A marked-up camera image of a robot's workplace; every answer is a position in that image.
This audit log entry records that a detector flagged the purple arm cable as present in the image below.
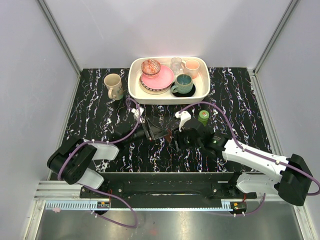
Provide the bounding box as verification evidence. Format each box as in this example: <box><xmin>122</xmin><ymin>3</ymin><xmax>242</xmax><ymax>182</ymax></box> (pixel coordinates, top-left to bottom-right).
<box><xmin>178</xmin><ymin>101</ymin><xmax>320</xmax><ymax>217</ymax></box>
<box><xmin>57</xmin><ymin>98</ymin><xmax>141</xmax><ymax>229</ymax></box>

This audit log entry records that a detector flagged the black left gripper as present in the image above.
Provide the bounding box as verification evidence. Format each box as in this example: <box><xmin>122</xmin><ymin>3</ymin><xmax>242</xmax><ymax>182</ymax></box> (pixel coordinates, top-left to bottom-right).
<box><xmin>124</xmin><ymin>118</ymin><xmax>169</xmax><ymax>146</ymax></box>

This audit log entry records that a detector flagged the white rectangular basin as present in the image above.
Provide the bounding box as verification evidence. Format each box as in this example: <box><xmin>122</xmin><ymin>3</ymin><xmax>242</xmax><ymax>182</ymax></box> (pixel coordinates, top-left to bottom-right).
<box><xmin>127</xmin><ymin>56</ymin><xmax>211</xmax><ymax>105</ymax></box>

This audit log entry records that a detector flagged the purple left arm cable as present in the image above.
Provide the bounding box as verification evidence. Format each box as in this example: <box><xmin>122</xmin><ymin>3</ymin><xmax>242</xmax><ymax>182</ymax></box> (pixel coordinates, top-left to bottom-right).
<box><xmin>57</xmin><ymin>98</ymin><xmax>141</xmax><ymax>229</ymax></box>

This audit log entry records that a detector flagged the right aluminium frame post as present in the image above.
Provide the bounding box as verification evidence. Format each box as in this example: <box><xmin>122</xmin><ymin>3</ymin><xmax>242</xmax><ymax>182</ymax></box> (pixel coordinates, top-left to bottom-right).
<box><xmin>252</xmin><ymin>0</ymin><xmax>300</xmax><ymax>76</ymax></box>

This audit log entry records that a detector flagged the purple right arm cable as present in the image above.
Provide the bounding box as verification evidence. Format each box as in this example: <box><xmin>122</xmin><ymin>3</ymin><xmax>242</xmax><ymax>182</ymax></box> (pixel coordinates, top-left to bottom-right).
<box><xmin>178</xmin><ymin>101</ymin><xmax>320</xmax><ymax>217</ymax></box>

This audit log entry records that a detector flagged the striped rim plate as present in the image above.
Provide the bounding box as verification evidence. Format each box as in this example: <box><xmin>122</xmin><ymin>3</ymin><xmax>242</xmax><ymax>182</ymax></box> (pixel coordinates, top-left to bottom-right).
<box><xmin>139</xmin><ymin>76</ymin><xmax>170</xmax><ymax>95</ymax></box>

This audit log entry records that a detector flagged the green pill bottle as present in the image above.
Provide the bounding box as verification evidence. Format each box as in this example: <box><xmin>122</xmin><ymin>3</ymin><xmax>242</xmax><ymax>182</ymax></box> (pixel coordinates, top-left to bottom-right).
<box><xmin>198</xmin><ymin>118</ymin><xmax>208</xmax><ymax>126</ymax></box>

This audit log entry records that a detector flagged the brown pill organizer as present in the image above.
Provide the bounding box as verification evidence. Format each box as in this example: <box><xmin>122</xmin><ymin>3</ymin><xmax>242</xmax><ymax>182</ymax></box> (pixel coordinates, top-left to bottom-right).
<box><xmin>164</xmin><ymin>129</ymin><xmax>173</xmax><ymax>144</ymax></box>

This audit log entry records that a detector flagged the aluminium frame post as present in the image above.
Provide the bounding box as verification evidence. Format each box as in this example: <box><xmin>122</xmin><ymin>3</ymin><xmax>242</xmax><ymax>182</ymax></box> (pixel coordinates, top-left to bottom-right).
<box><xmin>252</xmin><ymin>0</ymin><xmax>300</xmax><ymax>76</ymax></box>
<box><xmin>35</xmin><ymin>0</ymin><xmax>82</xmax><ymax>76</ymax></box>

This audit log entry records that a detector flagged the left aluminium frame post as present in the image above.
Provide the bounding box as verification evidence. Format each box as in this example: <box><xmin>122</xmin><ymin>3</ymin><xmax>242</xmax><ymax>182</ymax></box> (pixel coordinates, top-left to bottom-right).
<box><xmin>35</xmin><ymin>0</ymin><xmax>82</xmax><ymax>76</ymax></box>

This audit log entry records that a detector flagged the right orange power connector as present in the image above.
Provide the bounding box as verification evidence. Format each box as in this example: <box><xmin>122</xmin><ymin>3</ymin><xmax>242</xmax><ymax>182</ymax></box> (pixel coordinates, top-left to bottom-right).
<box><xmin>231</xmin><ymin>201</ymin><xmax>247</xmax><ymax>211</ymax></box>

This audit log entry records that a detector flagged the clear glass cup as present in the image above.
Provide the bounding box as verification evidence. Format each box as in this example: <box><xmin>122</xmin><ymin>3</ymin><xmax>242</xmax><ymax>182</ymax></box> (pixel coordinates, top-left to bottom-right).
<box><xmin>170</xmin><ymin>57</ymin><xmax>185</xmax><ymax>76</ymax></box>

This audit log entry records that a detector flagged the peach pink mug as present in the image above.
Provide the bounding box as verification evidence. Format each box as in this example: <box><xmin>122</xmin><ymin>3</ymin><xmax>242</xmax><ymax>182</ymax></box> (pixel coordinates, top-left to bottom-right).
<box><xmin>183</xmin><ymin>59</ymin><xmax>200</xmax><ymax>79</ymax></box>

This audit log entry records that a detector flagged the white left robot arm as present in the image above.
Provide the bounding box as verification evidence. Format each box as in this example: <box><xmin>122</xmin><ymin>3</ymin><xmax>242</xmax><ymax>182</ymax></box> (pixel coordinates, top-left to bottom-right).
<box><xmin>47</xmin><ymin>119</ymin><xmax>172</xmax><ymax>198</ymax></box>

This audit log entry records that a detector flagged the white slotted cable duct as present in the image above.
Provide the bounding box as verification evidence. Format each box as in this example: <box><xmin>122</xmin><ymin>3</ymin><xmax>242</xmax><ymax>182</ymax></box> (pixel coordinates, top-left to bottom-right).
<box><xmin>45</xmin><ymin>200</ymin><xmax>233</xmax><ymax>212</ymax></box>

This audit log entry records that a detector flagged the beige floral mug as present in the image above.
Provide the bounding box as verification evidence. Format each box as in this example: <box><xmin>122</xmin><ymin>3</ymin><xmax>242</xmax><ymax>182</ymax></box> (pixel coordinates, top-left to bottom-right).
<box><xmin>103</xmin><ymin>73</ymin><xmax>124</xmax><ymax>101</ymax></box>

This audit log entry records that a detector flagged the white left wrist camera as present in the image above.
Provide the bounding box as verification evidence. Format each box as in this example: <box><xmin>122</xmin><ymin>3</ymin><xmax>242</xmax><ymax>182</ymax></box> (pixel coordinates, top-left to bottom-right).
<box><xmin>130</xmin><ymin>107</ymin><xmax>145</xmax><ymax>124</ymax></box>

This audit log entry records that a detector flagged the red patterned glass bowl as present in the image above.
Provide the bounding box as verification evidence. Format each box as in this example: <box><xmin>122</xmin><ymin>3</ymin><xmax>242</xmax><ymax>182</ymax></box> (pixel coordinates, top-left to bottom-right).
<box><xmin>140</xmin><ymin>58</ymin><xmax>162</xmax><ymax>77</ymax></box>

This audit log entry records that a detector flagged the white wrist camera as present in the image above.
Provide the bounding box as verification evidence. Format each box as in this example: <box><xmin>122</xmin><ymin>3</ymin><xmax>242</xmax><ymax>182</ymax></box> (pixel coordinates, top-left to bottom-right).
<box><xmin>174</xmin><ymin>111</ymin><xmax>191</xmax><ymax>132</ymax></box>
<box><xmin>130</xmin><ymin>107</ymin><xmax>145</xmax><ymax>124</ymax></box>

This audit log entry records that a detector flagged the pink plate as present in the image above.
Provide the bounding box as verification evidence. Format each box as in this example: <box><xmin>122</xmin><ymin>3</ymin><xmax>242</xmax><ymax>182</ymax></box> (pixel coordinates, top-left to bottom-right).
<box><xmin>141</xmin><ymin>65</ymin><xmax>175</xmax><ymax>90</ymax></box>

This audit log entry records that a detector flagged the teal green mug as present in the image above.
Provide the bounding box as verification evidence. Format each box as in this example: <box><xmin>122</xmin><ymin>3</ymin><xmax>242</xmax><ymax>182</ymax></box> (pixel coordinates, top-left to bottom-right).
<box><xmin>170</xmin><ymin>74</ymin><xmax>194</xmax><ymax>94</ymax></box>

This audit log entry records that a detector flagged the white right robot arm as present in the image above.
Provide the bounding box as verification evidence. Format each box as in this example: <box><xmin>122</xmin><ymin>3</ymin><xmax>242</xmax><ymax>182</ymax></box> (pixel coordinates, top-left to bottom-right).
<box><xmin>172</xmin><ymin>125</ymin><xmax>312</xmax><ymax>207</ymax></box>

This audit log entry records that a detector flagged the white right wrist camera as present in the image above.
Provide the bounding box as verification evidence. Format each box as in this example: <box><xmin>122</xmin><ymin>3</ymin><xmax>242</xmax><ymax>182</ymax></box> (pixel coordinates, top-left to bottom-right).
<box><xmin>174</xmin><ymin>111</ymin><xmax>191</xmax><ymax>132</ymax></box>

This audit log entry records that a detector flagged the green bottle cap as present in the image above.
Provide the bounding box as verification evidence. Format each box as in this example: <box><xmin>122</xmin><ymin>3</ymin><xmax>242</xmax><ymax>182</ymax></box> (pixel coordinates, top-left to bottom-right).
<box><xmin>198</xmin><ymin>110</ymin><xmax>210</xmax><ymax>121</ymax></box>

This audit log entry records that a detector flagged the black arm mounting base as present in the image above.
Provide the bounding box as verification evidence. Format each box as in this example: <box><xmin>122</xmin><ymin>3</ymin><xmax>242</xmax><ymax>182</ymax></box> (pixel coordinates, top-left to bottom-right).
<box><xmin>79</xmin><ymin>171</ymin><xmax>258</xmax><ymax>202</ymax></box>

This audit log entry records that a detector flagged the black saucer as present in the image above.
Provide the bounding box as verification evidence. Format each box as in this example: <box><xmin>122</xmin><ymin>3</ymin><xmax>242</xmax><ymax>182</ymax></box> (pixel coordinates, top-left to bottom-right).
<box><xmin>170</xmin><ymin>83</ymin><xmax>196</xmax><ymax>98</ymax></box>

